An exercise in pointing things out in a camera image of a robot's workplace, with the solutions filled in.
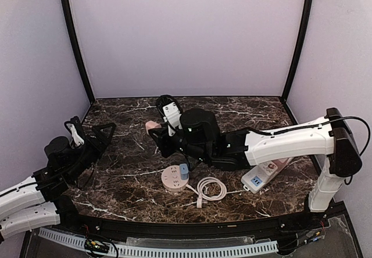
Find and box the white multicolour power strip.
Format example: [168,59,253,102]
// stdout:
[241,163,281,194]

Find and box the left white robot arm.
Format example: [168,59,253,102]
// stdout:
[1,117,116,241]

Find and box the blue plug adapter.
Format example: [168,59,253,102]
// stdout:
[179,163,189,180]

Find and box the right black frame post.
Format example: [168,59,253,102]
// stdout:
[281,0,313,104]

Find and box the left black frame post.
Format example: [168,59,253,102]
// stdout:
[60,0,95,105]

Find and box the pink round power socket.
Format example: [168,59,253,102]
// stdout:
[161,165,189,192]

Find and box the small pink plug adapter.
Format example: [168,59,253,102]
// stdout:
[145,120,162,132]

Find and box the black frame post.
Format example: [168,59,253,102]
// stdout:
[60,0,95,105]
[281,0,313,104]

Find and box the white plug adapter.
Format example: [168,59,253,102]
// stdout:
[261,162,278,175]

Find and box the pink cube socket adapter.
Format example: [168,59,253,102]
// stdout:
[273,157,294,171]

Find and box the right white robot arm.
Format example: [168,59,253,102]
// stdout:
[145,103,362,213]

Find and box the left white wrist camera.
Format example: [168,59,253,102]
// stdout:
[64,116,85,148]

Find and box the pink coiled cable with plug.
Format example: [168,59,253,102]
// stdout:
[185,178,227,209]

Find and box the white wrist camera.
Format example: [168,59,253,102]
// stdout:
[64,116,85,148]
[155,95,183,132]

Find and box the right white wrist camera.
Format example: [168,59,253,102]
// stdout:
[155,95,183,132]

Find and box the white slotted cable duct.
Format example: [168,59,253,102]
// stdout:
[38,228,278,257]

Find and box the black front rail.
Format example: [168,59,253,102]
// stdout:
[72,211,320,243]

